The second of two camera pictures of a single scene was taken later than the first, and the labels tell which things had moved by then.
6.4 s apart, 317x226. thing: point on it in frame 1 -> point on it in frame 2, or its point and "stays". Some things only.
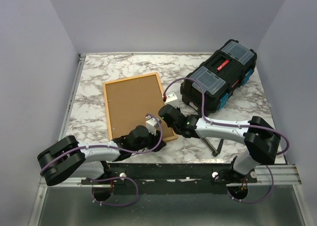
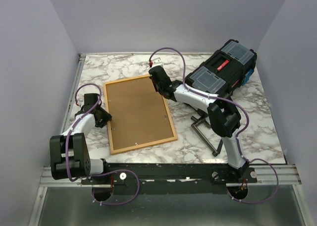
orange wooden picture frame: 129,100 stays
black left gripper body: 151,141 -> 104,117
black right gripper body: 175,128 -> 158,89
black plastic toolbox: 229,67 stays
